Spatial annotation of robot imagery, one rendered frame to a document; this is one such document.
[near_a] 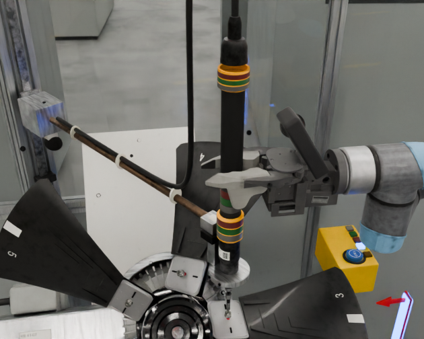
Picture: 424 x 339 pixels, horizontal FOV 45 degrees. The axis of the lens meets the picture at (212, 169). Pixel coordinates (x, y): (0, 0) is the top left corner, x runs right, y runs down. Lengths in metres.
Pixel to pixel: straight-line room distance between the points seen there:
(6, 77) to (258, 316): 0.78
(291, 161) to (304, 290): 0.34
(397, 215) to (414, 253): 1.22
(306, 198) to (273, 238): 1.00
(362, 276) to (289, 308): 0.36
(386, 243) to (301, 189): 0.20
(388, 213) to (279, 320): 0.28
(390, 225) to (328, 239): 0.48
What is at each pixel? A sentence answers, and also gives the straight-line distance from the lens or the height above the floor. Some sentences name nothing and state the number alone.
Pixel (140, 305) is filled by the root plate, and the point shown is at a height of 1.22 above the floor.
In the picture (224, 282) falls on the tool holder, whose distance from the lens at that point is 0.85.
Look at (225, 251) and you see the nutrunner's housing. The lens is 0.83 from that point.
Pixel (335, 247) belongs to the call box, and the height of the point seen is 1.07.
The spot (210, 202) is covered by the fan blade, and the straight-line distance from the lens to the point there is 0.95.
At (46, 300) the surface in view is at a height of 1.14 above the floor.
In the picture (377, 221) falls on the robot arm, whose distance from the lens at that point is 0.88.
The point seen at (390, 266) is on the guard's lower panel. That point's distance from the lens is 2.08.
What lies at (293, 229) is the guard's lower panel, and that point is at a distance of 1.80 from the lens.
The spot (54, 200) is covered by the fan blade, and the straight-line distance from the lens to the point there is 0.91.
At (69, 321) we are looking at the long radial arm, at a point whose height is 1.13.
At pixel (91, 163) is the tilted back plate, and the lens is 1.19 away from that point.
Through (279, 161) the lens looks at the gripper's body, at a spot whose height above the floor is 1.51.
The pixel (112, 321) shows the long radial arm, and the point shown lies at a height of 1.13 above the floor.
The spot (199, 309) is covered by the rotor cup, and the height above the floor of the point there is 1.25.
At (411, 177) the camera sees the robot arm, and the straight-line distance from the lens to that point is 0.83.
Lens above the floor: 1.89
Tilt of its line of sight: 31 degrees down
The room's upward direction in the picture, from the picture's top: straight up
